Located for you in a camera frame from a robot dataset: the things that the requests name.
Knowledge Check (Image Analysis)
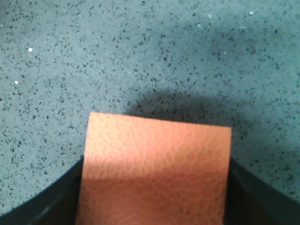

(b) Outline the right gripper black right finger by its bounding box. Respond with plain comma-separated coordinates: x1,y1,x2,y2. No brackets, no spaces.
223,158,300,225

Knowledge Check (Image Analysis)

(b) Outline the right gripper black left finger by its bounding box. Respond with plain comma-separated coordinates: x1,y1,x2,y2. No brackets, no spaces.
0,158,83,225

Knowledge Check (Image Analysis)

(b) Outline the orange foam cube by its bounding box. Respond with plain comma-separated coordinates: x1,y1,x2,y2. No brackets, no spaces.
75,112,232,225

